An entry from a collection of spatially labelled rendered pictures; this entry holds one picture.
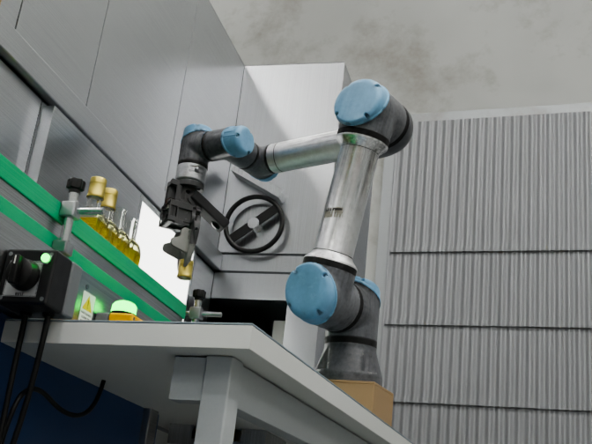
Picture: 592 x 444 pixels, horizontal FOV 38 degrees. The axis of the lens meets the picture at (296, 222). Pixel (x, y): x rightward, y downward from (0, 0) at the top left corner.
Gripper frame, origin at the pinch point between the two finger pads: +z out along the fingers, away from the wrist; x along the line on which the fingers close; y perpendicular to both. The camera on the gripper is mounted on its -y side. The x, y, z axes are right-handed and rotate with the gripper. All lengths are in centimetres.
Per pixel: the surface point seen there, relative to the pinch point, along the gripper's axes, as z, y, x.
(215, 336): 36, 21, 85
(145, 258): -7.8, 2.3, -28.0
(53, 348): 38, 38, 63
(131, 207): -16.9, 11.1, -17.4
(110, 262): 16, 27, 40
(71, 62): -38, 37, 8
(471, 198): -149, -235, -204
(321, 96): -90, -57, -54
